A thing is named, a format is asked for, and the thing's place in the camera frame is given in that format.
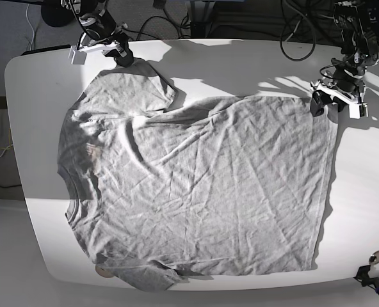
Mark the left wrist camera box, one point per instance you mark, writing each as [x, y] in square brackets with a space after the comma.
[358, 110]

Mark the round metal grommet right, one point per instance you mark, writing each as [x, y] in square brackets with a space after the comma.
[374, 258]

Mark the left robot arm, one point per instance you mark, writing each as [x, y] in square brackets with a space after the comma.
[360, 44]

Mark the black round stand base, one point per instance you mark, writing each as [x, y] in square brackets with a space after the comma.
[54, 14]

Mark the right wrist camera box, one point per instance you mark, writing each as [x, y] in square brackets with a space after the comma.
[76, 56]

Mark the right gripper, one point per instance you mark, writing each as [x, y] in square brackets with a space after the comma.
[106, 33]

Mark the round table grommet left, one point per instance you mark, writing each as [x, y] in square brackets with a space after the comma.
[103, 273]

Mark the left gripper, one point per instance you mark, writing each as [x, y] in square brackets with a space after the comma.
[343, 87]

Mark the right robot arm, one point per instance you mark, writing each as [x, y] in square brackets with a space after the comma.
[94, 10]

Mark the black clamp with cable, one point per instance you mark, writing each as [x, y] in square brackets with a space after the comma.
[362, 276]

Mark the grey T-shirt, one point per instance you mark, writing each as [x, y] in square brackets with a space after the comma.
[226, 186]

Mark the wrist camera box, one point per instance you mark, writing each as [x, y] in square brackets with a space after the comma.
[76, 56]
[358, 110]

